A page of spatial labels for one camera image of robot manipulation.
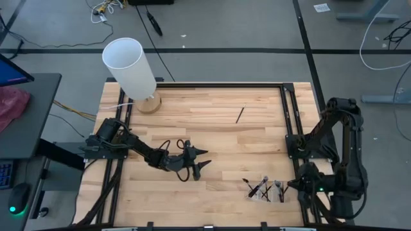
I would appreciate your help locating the black box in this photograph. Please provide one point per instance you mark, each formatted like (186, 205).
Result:
(151, 2)

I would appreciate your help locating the white shade wooden base lamp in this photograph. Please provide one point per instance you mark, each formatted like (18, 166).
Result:
(128, 67)

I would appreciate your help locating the grey desk foot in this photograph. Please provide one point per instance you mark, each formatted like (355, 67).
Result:
(385, 99)
(366, 16)

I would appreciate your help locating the black aluminium table frame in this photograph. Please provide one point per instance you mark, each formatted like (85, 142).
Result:
(224, 85)

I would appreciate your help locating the black computer mouse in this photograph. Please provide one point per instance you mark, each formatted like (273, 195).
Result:
(18, 197)

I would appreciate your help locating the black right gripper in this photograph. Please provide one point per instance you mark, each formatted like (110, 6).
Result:
(309, 183)

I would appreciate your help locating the computer monitor blue screen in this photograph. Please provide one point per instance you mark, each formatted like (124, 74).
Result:
(9, 73)

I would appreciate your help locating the clear acrylic organizer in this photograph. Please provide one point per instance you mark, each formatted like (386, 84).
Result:
(275, 189)

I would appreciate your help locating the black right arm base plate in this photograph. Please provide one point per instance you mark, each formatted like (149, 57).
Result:
(293, 150)

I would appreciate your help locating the black keyboard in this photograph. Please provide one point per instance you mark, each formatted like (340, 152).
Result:
(5, 174)

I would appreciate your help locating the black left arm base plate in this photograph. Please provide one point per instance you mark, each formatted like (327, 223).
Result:
(96, 154)

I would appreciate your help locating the black caster wheel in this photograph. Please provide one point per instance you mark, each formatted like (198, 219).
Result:
(43, 211)

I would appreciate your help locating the dark grey desk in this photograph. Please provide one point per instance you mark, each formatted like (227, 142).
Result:
(32, 122)

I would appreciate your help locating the white paper sheet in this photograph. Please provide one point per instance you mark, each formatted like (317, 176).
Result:
(321, 7)

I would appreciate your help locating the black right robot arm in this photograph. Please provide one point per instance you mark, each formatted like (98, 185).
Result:
(348, 144)

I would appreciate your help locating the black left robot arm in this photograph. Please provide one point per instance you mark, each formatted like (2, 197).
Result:
(135, 146)

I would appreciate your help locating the pink cloth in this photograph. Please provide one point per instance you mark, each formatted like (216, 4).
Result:
(11, 106)

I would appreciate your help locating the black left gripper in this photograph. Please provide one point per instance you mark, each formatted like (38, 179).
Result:
(175, 162)

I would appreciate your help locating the thick black makeup brush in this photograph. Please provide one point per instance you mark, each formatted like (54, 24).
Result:
(258, 186)

